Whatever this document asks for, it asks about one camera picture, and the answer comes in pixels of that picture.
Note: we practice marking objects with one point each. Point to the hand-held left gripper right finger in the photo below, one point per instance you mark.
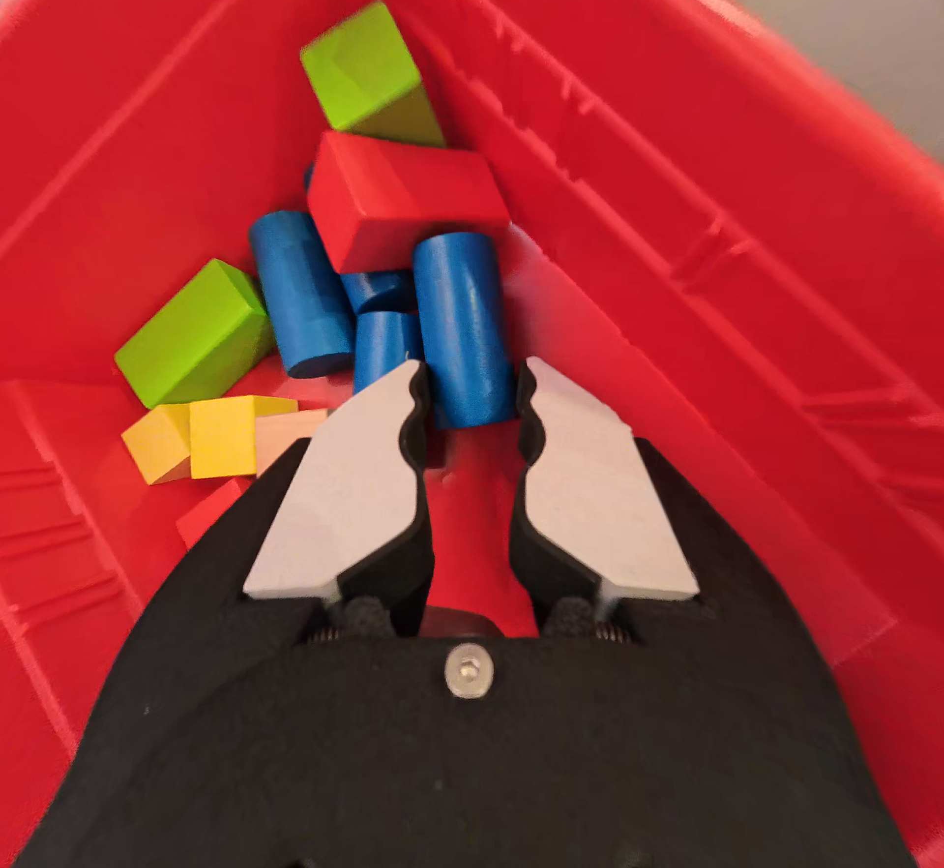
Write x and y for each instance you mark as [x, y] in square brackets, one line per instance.
[597, 499]

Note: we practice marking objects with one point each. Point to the long blue wooden cylinder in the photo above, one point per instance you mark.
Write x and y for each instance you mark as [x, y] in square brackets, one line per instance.
[302, 292]
[464, 329]

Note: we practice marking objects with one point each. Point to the pale natural wooden block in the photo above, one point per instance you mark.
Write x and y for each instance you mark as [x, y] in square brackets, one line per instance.
[284, 436]

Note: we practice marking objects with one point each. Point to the red plastic storage bin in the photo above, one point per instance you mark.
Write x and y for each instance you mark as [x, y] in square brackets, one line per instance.
[700, 256]

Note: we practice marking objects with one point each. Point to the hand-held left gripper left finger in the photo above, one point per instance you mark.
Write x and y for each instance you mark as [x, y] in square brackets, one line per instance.
[346, 492]

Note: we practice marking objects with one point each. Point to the short blue wooden cylinder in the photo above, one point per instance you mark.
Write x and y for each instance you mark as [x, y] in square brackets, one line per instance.
[383, 348]
[376, 289]

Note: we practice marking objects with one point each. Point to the small red wooden block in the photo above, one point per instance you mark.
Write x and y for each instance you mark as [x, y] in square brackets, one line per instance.
[206, 514]

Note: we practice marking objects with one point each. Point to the red rectangular wooden block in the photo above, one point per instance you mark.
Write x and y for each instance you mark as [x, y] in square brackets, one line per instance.
[398, 204]

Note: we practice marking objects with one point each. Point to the green wooden block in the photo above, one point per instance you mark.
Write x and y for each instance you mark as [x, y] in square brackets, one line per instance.
[361, 71]
[195, 337]

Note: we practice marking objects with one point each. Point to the yellow wooden block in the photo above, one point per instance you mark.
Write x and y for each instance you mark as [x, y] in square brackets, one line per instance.
[155, 444]
[221, 436]

